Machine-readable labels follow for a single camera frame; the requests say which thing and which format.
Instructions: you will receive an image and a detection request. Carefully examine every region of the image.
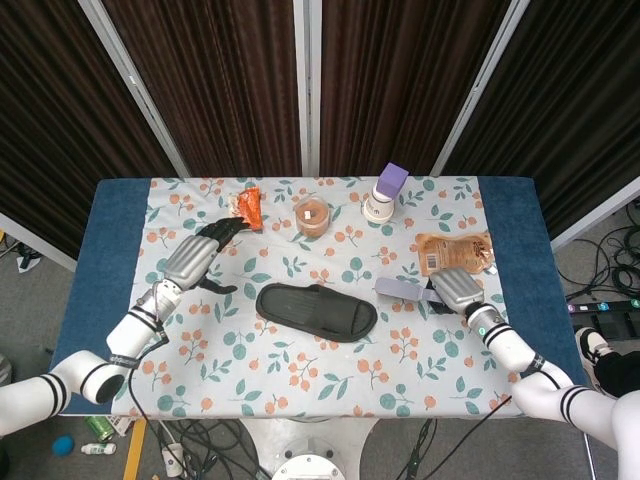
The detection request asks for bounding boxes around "orange white snack packet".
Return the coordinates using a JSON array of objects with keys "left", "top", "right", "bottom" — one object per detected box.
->
[{"left": 227, "top": 187, "right": 265, "bottom": 232}]

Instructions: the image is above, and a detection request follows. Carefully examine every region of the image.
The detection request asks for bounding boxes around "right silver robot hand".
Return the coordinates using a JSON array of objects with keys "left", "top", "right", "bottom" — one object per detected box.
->
[{"left": 424, "top": 267, "right": 486, "bottom": 316}]

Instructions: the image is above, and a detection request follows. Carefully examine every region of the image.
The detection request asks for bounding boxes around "person's black trouser leg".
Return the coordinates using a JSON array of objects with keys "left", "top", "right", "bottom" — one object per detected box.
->
[{"left": 592, "top": 344, "right": 640, "bottom": 399}]

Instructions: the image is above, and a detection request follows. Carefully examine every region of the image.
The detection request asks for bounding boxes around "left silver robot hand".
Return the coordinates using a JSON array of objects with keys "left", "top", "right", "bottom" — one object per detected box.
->
[{"left": 161, "top": 216, "right": 250, "bottom": 296}]

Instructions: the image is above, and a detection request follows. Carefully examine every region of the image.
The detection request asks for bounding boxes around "white black sneaker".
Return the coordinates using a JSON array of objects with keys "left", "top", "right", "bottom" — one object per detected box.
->
[{"left": 574, "top": 327, "right": 609, "bottom": 374}]

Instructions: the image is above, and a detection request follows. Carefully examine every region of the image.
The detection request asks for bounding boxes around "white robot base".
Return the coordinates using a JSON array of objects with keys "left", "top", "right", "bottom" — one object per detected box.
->
[{"left": 239, "top": 417, "right": 376, "bottom": 480}]

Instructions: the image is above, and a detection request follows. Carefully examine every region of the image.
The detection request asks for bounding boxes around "black power strip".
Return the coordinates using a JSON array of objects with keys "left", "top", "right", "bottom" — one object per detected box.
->
[{"left": 567, "top": 298, "right": 640, "bottom": 314}]

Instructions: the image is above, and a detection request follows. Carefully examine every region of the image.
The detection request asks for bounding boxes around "blue table cover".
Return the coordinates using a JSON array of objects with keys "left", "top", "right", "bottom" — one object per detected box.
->
[{"left": 49, "top": 175, "right": 591, "bottom": 416}]

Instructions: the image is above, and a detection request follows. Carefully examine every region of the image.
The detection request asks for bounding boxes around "black rubber slipper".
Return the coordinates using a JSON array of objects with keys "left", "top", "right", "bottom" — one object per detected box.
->
[{"left": 255, "top": 282, "right": 378, "bottom": 344}]

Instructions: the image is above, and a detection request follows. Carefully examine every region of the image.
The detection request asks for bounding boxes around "black floor cable bundle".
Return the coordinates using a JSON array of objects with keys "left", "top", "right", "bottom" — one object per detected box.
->
[
  {"left": 394, "top": 417, "right": 481, "bottom": 480},
  {"left": 149, "top": 417, "right": 274, "bottom": 480},
  {"left": 552, "top": 199, "right": 640, "bottom": 301}
]

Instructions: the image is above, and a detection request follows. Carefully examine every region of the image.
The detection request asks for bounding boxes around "brown spout pouch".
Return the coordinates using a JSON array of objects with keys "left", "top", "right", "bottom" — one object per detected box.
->
[{"left": 414, "top": 230, "right": 497, "bottom": 277}]

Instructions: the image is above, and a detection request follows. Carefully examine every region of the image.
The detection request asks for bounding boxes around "floral fruit print tablecloth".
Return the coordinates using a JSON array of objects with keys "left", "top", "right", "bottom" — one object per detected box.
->
[{"left": 110, "top": 175, "right": 519, "bottom": 419}]

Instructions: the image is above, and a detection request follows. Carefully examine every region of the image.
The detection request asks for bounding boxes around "green drink can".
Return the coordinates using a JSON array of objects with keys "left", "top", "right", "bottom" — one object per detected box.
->
[{"left": 85, "top": 415, "right": 116, "bottom": 442}]

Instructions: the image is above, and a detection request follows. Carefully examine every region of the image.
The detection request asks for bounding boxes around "dark brown partition panel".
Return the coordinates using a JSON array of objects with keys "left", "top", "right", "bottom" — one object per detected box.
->
[
  {"left": 432, "top": 0, "right": 640, "bottom": 251},
  {"left": 306, "top": 0, "right": 531, "bottom": 178},
  {"left": 0, "top": 0, "right": 191, "bottom": 274},
  {"left": 79, "top": 0, "right": 309, "bottom": 179}
]

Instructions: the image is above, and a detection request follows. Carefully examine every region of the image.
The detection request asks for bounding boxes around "white paper cup stack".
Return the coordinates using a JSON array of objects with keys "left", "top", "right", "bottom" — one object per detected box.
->
[{"left": 362, "top": 192, "right": 397, "bottom": 224}]

